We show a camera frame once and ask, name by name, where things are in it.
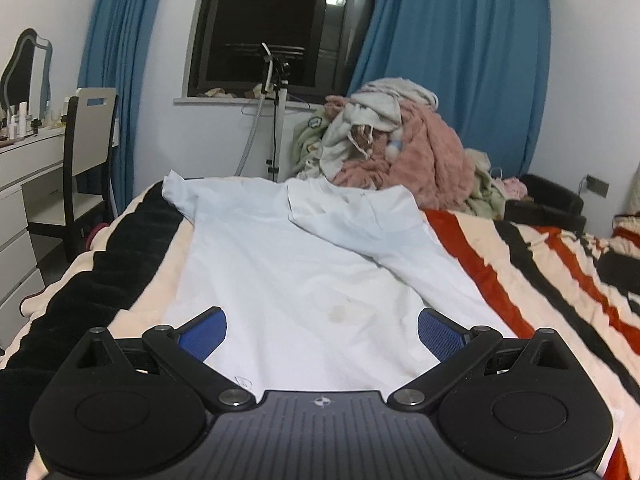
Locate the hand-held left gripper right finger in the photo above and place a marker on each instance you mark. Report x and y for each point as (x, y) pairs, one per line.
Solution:
(440, 334)

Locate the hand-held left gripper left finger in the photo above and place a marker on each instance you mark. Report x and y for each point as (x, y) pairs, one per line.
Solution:
(202, 334)

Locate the white shirt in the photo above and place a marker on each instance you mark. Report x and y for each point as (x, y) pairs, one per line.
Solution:
(280, 270)

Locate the striped fleece blanket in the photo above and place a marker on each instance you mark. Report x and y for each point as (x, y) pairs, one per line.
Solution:
(550, 280)

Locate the pale green cloth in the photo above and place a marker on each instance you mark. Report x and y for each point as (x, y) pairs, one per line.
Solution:
(487, 185)

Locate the black armchair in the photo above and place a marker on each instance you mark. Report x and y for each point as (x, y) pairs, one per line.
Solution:
(550, 200)

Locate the pink fleece garment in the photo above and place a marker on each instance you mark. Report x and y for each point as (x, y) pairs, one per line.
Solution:
(430, 160)

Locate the white dressing table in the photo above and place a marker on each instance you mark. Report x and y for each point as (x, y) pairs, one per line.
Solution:
(15, 220)

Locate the white tripod stand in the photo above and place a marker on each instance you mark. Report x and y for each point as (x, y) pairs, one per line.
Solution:
(276, 125)

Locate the light green garment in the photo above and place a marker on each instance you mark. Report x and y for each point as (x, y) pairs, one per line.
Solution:
(307, 135)

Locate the white and black chair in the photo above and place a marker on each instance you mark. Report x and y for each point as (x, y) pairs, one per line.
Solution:
(90, 130)

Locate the grey-white hooded garment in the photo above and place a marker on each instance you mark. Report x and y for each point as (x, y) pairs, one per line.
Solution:
(380, 102)

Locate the row of cosmetic bottles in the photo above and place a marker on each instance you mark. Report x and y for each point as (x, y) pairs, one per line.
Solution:
(20, 122)

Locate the blue curtain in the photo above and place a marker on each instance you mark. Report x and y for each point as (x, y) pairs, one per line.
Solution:
(450, 35)
(120, 35)

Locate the black-framed mirror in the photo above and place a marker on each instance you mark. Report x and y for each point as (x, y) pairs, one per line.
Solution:
(20, 65)

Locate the dark window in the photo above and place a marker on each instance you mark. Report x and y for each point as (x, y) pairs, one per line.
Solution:
(260, 10)

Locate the wall socket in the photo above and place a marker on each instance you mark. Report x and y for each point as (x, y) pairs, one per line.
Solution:
(596, 185)

